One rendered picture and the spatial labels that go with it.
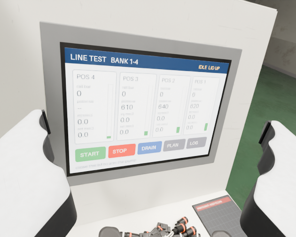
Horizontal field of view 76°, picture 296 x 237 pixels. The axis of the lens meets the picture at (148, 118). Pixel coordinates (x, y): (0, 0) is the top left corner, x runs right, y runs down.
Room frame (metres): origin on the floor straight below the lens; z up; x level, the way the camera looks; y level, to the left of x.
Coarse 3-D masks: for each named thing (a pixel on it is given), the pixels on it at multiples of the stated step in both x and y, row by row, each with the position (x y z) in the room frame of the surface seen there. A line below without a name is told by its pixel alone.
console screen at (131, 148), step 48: (48, 48) 0.33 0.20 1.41; (96, 48) 0.37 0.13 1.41; (144, 48) 0.42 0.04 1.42; (192, 48) 0.47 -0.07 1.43; (240, 48) 0.55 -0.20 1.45; (48, 96) 0.31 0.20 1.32; (96, 96) 0.35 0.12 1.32; (144, 96) 0.40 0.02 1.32; (192, 96) 0.46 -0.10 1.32; (96, 144) 0.32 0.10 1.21; (144, 144) 0.38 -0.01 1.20; (192, 144) 0.44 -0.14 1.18
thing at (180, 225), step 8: (184, 216) 0.34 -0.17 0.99; (160, 224) 0.30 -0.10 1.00; (176, 224) 0.31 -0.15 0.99; (184, 224) 0.30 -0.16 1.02; (120, 232) 0.25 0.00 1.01; (128, 232) 0.25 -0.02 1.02; (144, 232) 0.27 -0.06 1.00; (152, 232) 0.27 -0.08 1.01; (160, 232) 0.28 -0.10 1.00; (168, 232) 0.28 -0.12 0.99; (176, 232) 0.28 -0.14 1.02; (184, 232) 0.29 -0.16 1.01; (192, 232) 0.29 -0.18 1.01
